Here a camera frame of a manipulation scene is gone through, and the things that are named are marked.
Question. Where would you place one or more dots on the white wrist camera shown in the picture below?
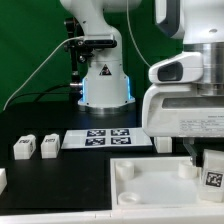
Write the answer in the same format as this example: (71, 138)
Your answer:
(186, 67)

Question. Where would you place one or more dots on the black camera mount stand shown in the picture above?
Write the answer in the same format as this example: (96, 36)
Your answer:
(78, 55)

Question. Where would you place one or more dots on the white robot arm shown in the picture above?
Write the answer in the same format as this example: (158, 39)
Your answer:
(198, 23)

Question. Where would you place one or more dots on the white block left edge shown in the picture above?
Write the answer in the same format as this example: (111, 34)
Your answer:
(3, 180)

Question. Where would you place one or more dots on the white square tabletop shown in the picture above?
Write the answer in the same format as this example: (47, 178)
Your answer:
(156, 182)

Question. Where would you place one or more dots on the white tag sheet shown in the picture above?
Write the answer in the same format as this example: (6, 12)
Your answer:
(96, 138)

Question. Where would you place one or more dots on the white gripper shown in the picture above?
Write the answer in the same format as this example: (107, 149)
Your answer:
(176, 110)

